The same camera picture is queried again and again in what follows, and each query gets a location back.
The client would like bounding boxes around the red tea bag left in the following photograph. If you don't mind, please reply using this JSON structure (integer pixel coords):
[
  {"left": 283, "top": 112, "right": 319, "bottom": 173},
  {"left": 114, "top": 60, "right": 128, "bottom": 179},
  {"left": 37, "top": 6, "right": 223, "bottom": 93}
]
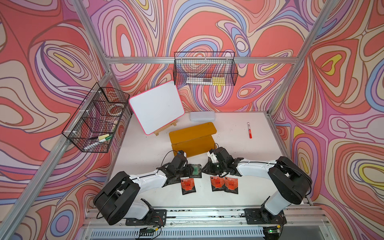
[{"left": 181, "top": 178, "right": 196, "bottom": 195}]

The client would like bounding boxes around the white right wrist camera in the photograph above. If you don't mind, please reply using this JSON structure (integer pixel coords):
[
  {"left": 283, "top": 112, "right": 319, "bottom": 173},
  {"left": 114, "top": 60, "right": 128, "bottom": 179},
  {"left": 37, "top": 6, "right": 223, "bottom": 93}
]
[{"left": 207, "top": 150, "right": 219, "bottom": 164}]

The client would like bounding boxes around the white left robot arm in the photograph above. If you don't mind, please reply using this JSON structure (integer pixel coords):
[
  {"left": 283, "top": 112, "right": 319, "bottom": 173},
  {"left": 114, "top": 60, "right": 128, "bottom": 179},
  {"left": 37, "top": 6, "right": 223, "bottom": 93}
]
[{"left": 93, "top": 151, "right": 188, "bottom": 225}]

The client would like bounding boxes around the red tea bag middle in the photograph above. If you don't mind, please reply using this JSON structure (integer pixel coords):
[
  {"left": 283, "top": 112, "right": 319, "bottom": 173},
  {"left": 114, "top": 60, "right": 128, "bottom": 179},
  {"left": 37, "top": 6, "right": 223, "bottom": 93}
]
[{"left": 210, "top": 176, "right": 226, "bottom": 192}]

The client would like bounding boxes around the black wire basket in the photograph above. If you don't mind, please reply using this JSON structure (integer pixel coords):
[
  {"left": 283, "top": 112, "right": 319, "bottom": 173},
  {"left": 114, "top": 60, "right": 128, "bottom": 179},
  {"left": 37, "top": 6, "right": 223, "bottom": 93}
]
[
  {"left": 62, "top": 83, "right": 130, "bottom": 153},
  {"left": 173, "top": 50, "right": 239, "bottom": 87}
]

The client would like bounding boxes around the red tea bag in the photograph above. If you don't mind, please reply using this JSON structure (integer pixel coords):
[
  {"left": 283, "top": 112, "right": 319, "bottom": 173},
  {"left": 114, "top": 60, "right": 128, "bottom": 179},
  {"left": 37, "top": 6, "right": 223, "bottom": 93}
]
[
  {"left": 181, "top": 178, "right": 196, "bottom": 195},
  {"left": 210, "top": 176, "right": 226, "bottom": 192},
  {"left": 225, "top": 177, "right": 239, "bottom": 194}
]

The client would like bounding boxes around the wooden whiteboard easel stand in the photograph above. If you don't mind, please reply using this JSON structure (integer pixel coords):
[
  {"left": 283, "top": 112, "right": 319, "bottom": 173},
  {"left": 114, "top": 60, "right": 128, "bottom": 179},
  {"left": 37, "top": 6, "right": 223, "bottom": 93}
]
[{"left": 154, "top": 120, "right": 178, "bottom": 136}]

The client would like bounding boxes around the yellow sticky notes block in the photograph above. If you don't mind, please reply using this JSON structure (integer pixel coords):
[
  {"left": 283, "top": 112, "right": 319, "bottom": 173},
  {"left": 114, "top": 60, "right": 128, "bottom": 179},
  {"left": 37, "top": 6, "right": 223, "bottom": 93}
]
[{"left": 211, "top": 77, "right": 226, "bottom": 86}]

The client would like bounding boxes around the white plastic pencil case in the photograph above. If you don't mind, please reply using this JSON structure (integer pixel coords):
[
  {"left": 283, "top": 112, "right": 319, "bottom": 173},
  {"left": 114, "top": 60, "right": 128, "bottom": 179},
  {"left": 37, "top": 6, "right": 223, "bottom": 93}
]
[{"left": 190, "top": 111, "right": 216, "bottom": 122}]

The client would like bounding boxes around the red marker pen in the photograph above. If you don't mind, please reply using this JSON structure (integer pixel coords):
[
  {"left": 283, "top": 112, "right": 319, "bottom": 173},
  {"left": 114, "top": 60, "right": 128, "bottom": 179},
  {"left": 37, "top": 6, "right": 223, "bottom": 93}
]
[{"left": 247, "top": 122, "right": 253, "bottom": 139}]

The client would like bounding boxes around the yellow wooden two-tier shelf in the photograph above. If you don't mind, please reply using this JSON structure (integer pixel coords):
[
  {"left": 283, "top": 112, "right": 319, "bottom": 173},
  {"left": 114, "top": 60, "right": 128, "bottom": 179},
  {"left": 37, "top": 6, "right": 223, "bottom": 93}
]
[{"left": 169, "top": 122, "right": 217, "bottom": 158}]

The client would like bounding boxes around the black wire basket left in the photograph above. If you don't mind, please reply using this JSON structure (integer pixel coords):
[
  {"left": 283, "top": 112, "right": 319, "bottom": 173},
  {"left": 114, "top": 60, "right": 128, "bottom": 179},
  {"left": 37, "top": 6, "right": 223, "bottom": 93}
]
[{"left": 62, "top": 83, "right": 130, "bottom": 153}]

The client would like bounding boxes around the green marker in basket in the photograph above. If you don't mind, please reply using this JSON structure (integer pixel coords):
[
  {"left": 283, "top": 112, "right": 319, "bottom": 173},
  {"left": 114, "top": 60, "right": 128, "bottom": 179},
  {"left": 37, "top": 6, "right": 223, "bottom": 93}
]
[{"left": 89, "top": 134, "right": 114, "bottom": 143}]

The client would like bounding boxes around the tape roll in basket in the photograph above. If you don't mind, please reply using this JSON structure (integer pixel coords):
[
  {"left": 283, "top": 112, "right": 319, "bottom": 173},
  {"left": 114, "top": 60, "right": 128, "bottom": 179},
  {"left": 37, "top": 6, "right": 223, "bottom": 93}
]
[{"left": 108, "top": 104, "right": 124, "bottom": 117}]

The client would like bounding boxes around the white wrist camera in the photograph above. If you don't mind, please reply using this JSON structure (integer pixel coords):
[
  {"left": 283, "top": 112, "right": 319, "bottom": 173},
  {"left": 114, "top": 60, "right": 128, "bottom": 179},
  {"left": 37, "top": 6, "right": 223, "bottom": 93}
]
[
  {"left": 207, "top": 150, "right": 219, "bottom": 164},
  {"left": 177, "top": 151, "right": 187, "bottom": 158}
]

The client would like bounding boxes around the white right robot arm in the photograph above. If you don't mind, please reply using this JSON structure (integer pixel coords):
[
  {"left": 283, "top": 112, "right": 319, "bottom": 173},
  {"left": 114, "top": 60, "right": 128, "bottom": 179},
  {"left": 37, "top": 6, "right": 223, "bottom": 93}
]
[{"left": 202, "top": 147, "right": 313, "bottom": 225}]

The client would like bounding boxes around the pink framed whiteboard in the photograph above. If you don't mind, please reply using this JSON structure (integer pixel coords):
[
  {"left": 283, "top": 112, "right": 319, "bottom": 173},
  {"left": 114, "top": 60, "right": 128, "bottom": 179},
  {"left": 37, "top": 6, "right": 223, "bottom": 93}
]
[{"left": 129, "top": 82, "right": 185, "bottom": 135}]

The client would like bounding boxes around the red tea bag right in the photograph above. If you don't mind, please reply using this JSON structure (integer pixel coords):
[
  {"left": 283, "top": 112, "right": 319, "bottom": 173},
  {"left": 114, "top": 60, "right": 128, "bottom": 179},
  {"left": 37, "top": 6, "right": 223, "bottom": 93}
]
[{"left": 225, "top": 177, "right": 239, "bottom": 194}]

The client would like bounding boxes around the black wire basket back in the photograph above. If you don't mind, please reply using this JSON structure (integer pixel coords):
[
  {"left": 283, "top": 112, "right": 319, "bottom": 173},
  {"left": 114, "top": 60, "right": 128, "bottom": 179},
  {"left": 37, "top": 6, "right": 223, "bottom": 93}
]
[{"left": 173, "top": 50, "right": 239, "bottom": 87}]

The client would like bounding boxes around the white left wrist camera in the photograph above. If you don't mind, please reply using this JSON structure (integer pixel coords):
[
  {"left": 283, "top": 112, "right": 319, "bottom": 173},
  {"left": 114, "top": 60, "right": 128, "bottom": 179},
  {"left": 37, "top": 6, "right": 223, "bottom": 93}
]
[{"left": 177, "top": 151, "right": 187, "bottom": 158}]

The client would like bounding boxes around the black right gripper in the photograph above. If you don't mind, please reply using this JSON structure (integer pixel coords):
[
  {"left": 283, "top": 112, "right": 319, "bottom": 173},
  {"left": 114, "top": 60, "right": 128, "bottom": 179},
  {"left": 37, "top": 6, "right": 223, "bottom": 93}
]
[{"left": 201, "top": 161, "right": 227, "bottom": 176}]

